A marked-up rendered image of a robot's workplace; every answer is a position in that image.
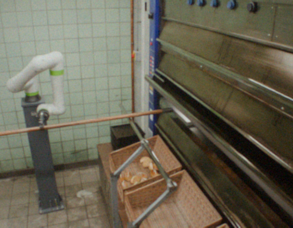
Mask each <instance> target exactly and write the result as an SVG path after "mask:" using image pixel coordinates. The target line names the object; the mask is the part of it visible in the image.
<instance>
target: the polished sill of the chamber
mask: <svg viewBox="0 0 293 228"><path fill-rule="evenodd" d="M160 104H161V105H162V106H163V107H164V108H168V107H167V106H166V105H165V104H164V103H163V102H162V101H161V99H160ZM170 114H171V115H172V116H173V117H174V118H175V119H176V121H177V122H178V123H179V124H180V125H181V126H182V127H183V128H184V129H185V130H186V131H187V132H188V133H189V134H190V135H191V136H192V137H193V138H194V139H195V140H196V141H197V142H198V143H199V144H200V145H201V146H202V147H203V148H204V149H205V150H206V151H207V152H208V153H209V154H210V155H211V156H212V157H213V158H214V159H215V160H216V161H217V162H218V163H219V164H220V165H221V166H222V167H223V168H224V169H225V170H226V171H227V173H228V174H229V175H230V176H231V177H232V178H233V179H234V180H235V181H236V182H237V183H238V184H239V185H240V186H241V187H242V188H243V189H244V190H245V191H246V192H247V193H248V194H249V195H250V196H251V197H252V198H253V199H254V200H255V201H256V202H257V203H258V204H259V205H260V206H261V207H262V208H263V209H264V210H265V211H266V213H268V214H269V215H270V217H271V218H272V219H273V220H274V221H275V222H276V223H277V224H278V225H279V226H280V227H281V228H293V217H292V216H291V215H290V214H289V213H287V211H286V210H284V209H283V208H282V207H281V206H280V205H279V204H278V203H277V202H275V200H274V199H272V198H271V197H270V196H269V194H267V193H266V192H265V191H264V190H263V189H262V188H260V186H259V185H258V184H257V183H256V182H254V181H253V180H252V178H250V177H249V176H248V175H247V174H246V173H245V172H244V171H243V170H241V168H240V167H239V166H238V165H237V164H235V163H234V162H233V161H232V160H231V159H230V158H229V157H228V156H227V155H226V154H225V153H224V152H222V151H221V150H220V149H219V148H218V147H217V146H216V145H215V144H214V143H213V142H212V141H211V140H210V139H209V138H208V137H207V136H206V135H205V134H203V133H202V132H201V131H200V130H199V129H198V128H196V127H195V126H194V125H188V126H187V125H186V124H184V123H183V122H182V121H181V120H180V119H179V118H178V117H177V116H176V114H175V113H173V112H170Z"/></svg>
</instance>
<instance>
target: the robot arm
mask: <svg viewBox="0 0 293 228"><path fill-rule="evenodd" d="M46 70H49V77H50V80H51V84H52V91H53V94H52V96H53V103H52V104H41V105H39V106H38V107H37V113H38V115H37V116H36V117H37V118H38V121H39V123H40V128H43V126H44V125H45V123H46V122H47V121H48V119H49V117H50V116H61V115H63V114H64V113H65V111H66V106H65V101H64V87H63V85H64V75H65V73H64V58H63V55H62V54H61V53H60V52H51V53H49V54H46V55H37V56H35V57H33V58H32V60H31V62H30V63H29V64H28V66H27V67H26V68H25V69H23V70H22V71H21V72H20V73H18V74H17V75H16V76H14V77H12V78H11V79H9V80H8V81H7V89H8V90H9V91H10V92H11V93H19V92H21V91H24V92H25V98H24V102H26V103H36V102H38V101H40V100H41V97H40V95H39V87H38V85H39V83H38V77H37V75H38V74H40V73H42V72H44V71H46Z"/></svg>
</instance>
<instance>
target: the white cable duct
mask: <svg viewBox="0 0 293 228"><path fill-rule="evenodd" d="M144 37H145V0H141V112H144ZM141 129H142V130H143V132H144V116H141Z"/></svg>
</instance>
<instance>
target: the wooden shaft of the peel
mask: <svg viewBox="0 0 293 228"><path fill-rule="evenodd" d="M158 113H163V110H162V109H161V110H153V111H146V112H138V113H130V114H126V115H118V116H111V117H103V118H96V119H88V120H84V121H76V122H69V123H61V124H55V125H52V124H51V125H44V126H43V128H40V127H39V126H37V127H32V128H25V129H18V130H12V131H1V132H0V136H5V135H12V134H21V133H25V132H32V131H39V130H46V129H53V128H61V127H68V126H75V125H83V124H90V123H97V122H105V121H112V120H117V119H124V118H131V117H139V116H146V115H153V114H158Z"/></svg>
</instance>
